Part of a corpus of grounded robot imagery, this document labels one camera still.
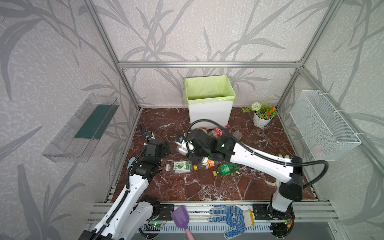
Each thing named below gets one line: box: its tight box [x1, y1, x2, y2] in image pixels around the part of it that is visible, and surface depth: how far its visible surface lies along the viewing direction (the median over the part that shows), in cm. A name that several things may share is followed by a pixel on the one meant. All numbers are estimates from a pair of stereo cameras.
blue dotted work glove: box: [207, 204, 255, 239], surface depth 73 cm
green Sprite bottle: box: [216, 163, 241, 176], surface depth 85 cm
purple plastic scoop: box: [171, 205, 190, 230], surface depth 73 cm
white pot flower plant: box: [241, 98, 277, 128], surface depth 103 cm
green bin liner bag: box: [183, 75, 237, 105], surface depth 101 cm
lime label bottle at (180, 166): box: [165, 160, 193, 174], surface depth 88 cm
